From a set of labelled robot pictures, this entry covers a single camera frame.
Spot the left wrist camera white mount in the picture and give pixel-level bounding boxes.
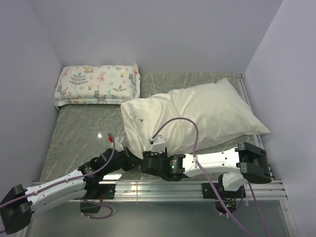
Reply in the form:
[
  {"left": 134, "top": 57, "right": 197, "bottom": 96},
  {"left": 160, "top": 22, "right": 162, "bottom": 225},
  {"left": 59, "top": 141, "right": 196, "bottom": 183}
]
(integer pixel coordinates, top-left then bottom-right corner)
[{"left": 108, "top": 133, "right": 125, "bottom": 152}]

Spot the cream satin pillowcase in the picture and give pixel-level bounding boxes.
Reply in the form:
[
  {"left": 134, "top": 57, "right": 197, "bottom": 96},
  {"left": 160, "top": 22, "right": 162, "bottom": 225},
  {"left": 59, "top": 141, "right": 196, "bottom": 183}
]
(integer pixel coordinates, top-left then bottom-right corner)
[{"left": 120, "top": 78, "right": 270, "bottom": 158}]

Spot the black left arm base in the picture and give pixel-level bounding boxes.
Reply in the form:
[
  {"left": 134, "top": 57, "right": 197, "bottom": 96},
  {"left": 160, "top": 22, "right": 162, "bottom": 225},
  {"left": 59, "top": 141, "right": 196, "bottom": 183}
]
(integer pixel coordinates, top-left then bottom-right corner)
[{"left": 80, "top": 184, "right": 116, "bottom": 214}]

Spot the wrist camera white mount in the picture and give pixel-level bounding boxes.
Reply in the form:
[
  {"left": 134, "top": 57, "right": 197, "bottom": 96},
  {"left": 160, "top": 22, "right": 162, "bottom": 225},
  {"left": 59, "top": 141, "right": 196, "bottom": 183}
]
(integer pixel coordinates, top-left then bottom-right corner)
[
  {"left": 149, "top": 135, "right": 166, "bottom": 154},
  {"left": 108, "top": 133, "right": 125, "bottom": 152}
]

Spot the aluminium mounting rail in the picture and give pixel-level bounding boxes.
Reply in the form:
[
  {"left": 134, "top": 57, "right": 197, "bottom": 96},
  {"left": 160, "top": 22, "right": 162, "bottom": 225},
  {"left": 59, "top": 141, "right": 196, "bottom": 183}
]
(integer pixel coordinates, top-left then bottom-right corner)
[{"left": 31, "top": 179, "right": 288, "bottom": 203}]

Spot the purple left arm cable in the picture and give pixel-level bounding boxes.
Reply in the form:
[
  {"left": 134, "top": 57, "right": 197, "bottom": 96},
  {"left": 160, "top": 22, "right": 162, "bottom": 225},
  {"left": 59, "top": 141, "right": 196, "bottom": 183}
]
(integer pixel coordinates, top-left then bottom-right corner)
[{"left": 0, "top": 133, "right": 117, "bottom": 219}]

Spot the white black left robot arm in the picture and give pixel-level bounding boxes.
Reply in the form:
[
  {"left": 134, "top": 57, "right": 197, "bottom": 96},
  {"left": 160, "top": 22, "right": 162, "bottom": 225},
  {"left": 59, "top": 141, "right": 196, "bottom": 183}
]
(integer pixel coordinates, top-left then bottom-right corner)
[{"left": 0, "top": 148, "right": 142, "bottom": 235}]

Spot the animal print patterned pillow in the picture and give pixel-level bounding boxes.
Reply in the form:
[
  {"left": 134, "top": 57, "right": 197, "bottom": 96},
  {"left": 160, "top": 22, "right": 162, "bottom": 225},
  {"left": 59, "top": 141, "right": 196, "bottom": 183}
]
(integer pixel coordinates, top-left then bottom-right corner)
[{"left": 54, "top": 64, "right": 141, "bottom": 109}]

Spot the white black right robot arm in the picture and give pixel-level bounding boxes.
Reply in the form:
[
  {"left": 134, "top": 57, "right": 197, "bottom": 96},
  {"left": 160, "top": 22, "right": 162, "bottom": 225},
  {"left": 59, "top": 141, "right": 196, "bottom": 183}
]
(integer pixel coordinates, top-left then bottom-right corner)
[{"left": 140, "top": 142, "right": 272, "bottom": 198}]

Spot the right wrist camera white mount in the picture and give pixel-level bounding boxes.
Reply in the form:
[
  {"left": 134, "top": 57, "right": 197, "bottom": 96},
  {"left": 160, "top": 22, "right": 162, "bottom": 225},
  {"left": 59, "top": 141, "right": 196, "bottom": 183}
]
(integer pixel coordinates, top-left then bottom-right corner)
[{"left": 149, "top": 135, "right": 166, "bottom": 154}]

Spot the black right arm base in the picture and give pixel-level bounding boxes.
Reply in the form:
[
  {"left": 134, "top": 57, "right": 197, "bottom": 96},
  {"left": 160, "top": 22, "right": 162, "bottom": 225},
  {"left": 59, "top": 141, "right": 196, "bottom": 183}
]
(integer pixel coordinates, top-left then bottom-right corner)
[{"left": 201, "top": 183, "right": 246, "bottom": 218}]

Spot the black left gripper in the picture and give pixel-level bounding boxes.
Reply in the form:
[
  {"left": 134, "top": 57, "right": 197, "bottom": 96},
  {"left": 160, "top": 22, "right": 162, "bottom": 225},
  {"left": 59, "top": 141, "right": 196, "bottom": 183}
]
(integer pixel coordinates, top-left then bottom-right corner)
[{"left": 104, "top": 146, "right": 142, "bottom": 175}]

